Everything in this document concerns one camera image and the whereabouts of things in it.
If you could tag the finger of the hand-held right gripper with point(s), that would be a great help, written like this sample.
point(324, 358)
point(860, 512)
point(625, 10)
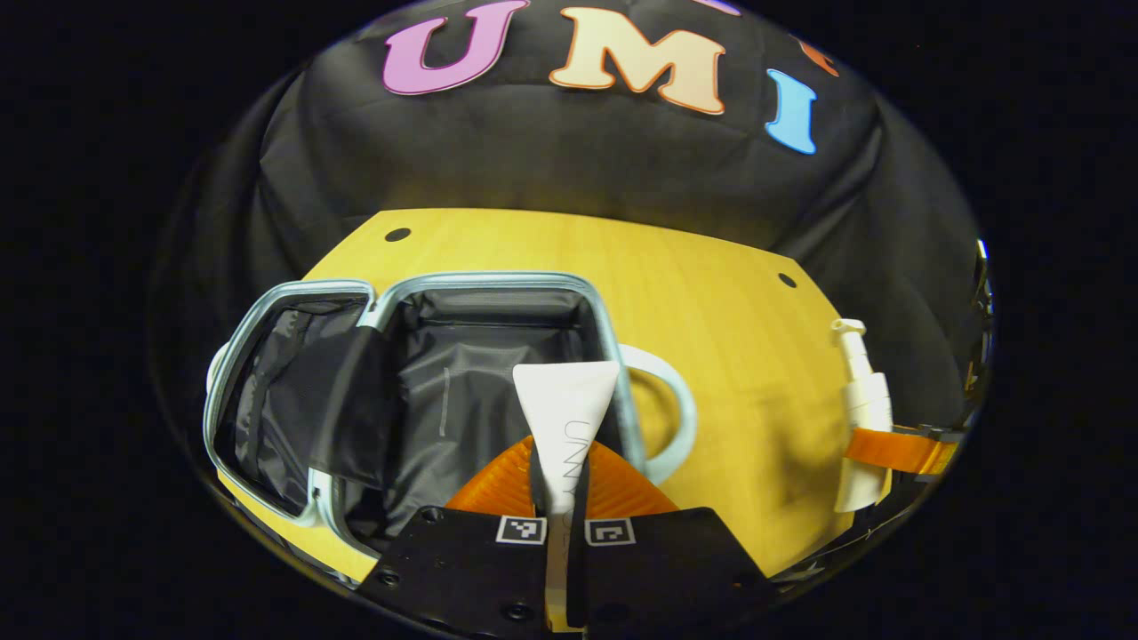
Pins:
point(898, 451)

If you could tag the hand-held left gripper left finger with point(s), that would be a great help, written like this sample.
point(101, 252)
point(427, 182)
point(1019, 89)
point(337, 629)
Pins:
point(537, 489)

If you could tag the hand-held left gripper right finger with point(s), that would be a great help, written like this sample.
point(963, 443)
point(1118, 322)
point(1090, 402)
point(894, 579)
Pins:
point(582, 498)

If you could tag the white pump bottle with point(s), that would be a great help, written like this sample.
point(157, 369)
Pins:
point(867, 396)

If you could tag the white skin care tube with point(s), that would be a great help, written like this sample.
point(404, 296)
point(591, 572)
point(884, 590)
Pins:
point(564, 400)

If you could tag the black backdrop cloth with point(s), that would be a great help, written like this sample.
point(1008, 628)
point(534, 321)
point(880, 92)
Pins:
point(578, 151)

